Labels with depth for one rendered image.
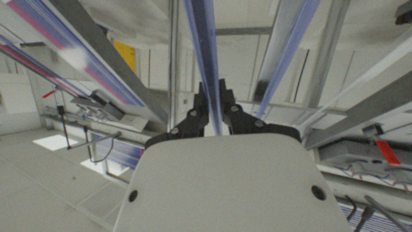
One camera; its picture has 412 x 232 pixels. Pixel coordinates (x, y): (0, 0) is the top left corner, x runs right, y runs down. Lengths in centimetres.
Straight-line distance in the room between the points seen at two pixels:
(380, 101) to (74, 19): 78
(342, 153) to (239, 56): 180
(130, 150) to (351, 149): 112
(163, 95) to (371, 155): 103
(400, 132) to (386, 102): 15
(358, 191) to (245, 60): 181
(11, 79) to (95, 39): 361
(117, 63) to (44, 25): 17
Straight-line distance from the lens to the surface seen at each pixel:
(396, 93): 48
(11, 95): 408
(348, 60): 248
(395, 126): 58
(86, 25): 50
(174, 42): 74
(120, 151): 108
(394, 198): 94
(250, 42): 218
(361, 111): 52
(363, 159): 64
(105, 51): 51
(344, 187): 83
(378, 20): 92
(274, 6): 29
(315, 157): 69
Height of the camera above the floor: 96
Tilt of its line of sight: 14 degrees up
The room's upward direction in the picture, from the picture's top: 175 degrees counter-clockwise
